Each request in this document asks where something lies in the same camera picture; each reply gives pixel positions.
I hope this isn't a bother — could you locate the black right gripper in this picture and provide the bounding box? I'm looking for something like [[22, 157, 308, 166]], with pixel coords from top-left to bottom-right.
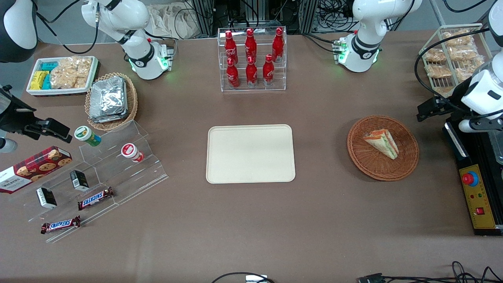
[[0, 86, 73, 143]]

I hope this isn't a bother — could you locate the red strawberry yoghurt cup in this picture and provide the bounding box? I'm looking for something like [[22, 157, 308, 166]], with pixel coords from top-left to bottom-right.
[[121, 143, 144, 163]]

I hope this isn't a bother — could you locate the small black box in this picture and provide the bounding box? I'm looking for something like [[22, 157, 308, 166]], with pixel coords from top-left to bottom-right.
[[36, 187, 58, 209], [70, 169, 90, 192]]

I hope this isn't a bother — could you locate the round brown wicker basket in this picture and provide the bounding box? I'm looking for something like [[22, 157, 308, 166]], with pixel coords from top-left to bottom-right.
[[347, 115, 420, 182]]

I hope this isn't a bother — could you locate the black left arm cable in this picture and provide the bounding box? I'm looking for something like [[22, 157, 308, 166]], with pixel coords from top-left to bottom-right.
[[414, 27, 492, 115]]

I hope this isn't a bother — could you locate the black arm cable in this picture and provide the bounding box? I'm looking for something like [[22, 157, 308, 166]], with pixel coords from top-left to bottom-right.
[[414, 27, 492, 115], [36, 11, 99, 55]]

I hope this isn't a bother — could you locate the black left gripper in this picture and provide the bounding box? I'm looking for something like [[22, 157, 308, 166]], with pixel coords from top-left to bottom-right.
[[417, 85, 478, 121]]

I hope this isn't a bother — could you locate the green lidded cup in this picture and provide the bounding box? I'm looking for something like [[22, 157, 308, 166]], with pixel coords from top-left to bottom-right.
[[74, 125, 102, 147]]

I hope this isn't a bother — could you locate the clear wrapped pastry pack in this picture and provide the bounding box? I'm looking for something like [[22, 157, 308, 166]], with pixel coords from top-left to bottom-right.
[[448, 46, 479, 62], [424, 64, 453, 79], [443, 29, 473, 46], [453, 59, 485, 82], [424, 48, 447, 64]]

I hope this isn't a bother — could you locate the white wire rack basket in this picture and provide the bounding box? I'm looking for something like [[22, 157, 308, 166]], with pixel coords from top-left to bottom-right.
[[418, 23, 492, 97]]

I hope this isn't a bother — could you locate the silver foil wrapped pack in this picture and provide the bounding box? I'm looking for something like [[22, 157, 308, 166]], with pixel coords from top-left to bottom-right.
[[90, 77, 127, 115], [89, 110, 129, 124]]

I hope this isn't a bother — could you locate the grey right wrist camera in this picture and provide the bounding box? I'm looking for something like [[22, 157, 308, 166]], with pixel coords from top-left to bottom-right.
[[0, 137, 18, 154]]

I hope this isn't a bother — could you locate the clear acrylic stepped display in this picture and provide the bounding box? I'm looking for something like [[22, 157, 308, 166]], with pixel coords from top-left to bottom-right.
[[8, 119, 169, 243]]

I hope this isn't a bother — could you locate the yellow snack packet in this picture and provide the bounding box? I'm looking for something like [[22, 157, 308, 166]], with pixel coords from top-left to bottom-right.
[[30, 70, 50, 90]]

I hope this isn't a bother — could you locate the aluminium frame post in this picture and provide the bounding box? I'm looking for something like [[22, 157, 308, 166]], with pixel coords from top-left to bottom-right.
[[298, 0, 319, 35], [190, 0, 221, 38]]

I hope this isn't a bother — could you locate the black looped table cable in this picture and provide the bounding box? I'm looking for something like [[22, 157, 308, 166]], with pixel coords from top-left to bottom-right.
[[211, 272, 276, 283]]

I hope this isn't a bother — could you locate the yellow emergency stop panel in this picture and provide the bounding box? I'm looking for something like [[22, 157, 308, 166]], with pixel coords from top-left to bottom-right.
[[459, 164, 497, 230]]

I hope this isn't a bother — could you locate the grey metal pole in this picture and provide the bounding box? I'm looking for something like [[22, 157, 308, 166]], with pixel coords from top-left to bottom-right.
[[430, 0, 447, 27]]

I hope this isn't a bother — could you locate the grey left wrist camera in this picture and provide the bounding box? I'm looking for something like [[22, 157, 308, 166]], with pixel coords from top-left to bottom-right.
[[458, 118, 503, 133]]

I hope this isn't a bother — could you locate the white rectangular snack tray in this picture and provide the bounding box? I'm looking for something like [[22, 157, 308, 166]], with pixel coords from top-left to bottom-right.
[[26, 56, 99, 97]]

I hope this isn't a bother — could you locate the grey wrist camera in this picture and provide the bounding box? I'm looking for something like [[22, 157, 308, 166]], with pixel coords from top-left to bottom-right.
[[458, 118, 503, 133], [0, 137, 18, 154]]

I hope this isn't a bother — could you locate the red cola bottle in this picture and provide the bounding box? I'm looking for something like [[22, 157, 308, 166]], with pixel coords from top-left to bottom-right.
[[224, 30, 239, 66], [245, 56, 259, 88], [262, 54, 275, 87], [244, 28, 258, 63], [226, 58, 240, 89], [272, 27, 285, 63]]

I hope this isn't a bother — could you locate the beige plastic tray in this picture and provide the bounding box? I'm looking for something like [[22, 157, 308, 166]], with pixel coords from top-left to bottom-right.
[[206, 124, 296, 184]]

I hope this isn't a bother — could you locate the beige cloth bag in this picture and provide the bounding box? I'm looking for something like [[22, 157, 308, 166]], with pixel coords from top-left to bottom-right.
[[147, 3, 198, 40]]

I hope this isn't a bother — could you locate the wicker basket with foil packs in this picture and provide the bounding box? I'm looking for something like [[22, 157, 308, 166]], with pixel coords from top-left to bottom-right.
[[85, 72, 138, 132]]

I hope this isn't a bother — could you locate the wrapped triangle sandwich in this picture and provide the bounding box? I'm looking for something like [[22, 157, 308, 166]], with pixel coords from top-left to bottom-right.
[[362, 129, 400, 160]]

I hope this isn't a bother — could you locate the black control unit base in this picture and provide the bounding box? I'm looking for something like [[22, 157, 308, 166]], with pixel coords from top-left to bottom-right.
[[443, 117, 503, 237]]

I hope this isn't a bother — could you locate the Snickers chocolate bar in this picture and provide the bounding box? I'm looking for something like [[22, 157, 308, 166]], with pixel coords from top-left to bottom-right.
[[77, 187, 115, 211], [40, 215, 81, 235]]

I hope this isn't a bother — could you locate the clear bag of crackers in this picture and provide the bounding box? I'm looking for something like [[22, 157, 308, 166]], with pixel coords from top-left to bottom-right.
[[50, 56, 93, 90]]

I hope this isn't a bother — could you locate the black cable with connector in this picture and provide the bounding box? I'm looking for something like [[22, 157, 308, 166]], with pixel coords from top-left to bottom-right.
[[357, 261, 503, 283]]

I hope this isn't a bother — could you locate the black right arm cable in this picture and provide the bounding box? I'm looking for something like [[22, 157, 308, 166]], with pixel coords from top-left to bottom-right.
[[36, 11, 99, 55]]

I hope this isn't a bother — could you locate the red tartan cookie box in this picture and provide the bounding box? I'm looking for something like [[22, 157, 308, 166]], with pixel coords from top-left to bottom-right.
[[0, 146, 73, 194]]

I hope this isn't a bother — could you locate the clear acrylic bottle rack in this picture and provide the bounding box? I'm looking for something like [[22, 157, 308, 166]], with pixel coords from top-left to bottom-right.
[[217, 26, 288, 92]]

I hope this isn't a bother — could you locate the black cable bundle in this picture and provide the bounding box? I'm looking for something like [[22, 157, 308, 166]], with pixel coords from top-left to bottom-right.
[[314, 0, 363, 33]]

